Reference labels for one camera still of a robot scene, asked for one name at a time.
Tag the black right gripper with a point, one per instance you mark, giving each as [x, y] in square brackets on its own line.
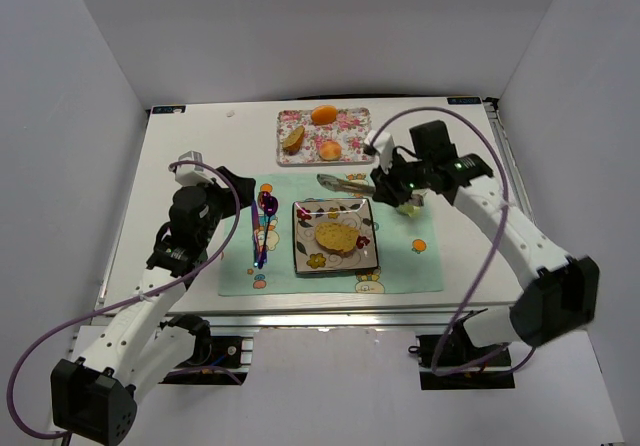
[395, 186]

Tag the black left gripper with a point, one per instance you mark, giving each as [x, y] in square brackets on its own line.
[232, 189]

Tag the sliced bread piece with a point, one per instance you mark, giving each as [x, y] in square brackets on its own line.
[293, 141]
[336, 237]

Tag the orange round bun bottom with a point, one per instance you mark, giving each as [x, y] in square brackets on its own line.
[330, 151]

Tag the orange round bun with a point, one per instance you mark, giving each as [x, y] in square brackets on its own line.
[324, 115]
[330, 151]

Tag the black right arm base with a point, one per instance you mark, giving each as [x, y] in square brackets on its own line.
[493, 374]

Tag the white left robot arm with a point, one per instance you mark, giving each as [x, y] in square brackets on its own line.
[97, 395]

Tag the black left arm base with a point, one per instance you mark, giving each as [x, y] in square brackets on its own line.
[217, 360]

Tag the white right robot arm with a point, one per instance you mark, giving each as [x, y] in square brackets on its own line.
[559, 290]

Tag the purple iridescent knife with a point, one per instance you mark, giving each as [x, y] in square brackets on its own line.
[257, 248]

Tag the pale yellow mug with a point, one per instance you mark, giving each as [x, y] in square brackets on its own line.
[413, 206]

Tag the purple iridescent spoon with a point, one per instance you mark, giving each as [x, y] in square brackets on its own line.
[270, 205]

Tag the mint green cartoon placemat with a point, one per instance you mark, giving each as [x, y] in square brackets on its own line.
[409, 260]

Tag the square floral ceramic plate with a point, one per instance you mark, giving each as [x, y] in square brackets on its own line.
[310, 259]

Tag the floral serving tray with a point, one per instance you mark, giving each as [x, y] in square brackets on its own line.
[349, 130]

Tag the blue label sticker left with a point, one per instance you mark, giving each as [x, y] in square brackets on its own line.
[168, 109]

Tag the blue label sticker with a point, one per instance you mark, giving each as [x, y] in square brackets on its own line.
[464, 100]
[168, 109]

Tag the orange round bun top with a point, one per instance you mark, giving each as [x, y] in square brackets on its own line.
[324, 115]

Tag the blue label sticker right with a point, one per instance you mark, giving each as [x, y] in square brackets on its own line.
[464, 100]

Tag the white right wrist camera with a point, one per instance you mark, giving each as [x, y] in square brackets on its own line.
[380, 144]

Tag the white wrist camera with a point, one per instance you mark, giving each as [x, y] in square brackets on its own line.
[380, 144]
[191, 174]

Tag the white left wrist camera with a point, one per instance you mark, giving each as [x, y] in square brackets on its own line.
[191, 174]

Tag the aluminium table edge rail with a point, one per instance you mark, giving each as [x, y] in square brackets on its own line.
[515, 166]

